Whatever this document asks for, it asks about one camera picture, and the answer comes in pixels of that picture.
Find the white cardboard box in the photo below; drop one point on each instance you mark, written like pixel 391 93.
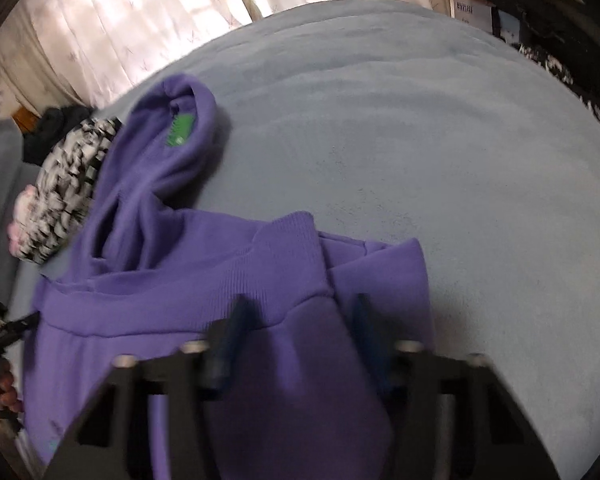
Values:
pixel 472 12

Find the white and pink cat plush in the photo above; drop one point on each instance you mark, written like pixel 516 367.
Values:
pixel 20 205

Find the person's left hand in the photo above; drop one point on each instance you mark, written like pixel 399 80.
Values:
pixel 2 387

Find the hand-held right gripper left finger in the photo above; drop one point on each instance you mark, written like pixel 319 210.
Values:
pixel 227 352

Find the grey-blue bed blanket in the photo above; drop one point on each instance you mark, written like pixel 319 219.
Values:
pixel 405 160

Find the purple zip hoodie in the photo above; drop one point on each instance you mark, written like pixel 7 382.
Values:
pixel 180 270

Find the black cloth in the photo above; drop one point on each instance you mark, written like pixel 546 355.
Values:
pixel 50 130

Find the black and white patterned clothes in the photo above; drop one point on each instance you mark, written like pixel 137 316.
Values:
pixel 580 90

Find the grey bolster pillow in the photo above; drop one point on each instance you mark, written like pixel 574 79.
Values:
pixel 0 185

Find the black and white printed garment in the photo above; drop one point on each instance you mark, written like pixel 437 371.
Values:
pixel 65 185

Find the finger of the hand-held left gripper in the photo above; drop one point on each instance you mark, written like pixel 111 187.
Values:
pixel 20 324

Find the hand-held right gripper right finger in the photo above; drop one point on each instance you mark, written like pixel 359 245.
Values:
pixel 375 352

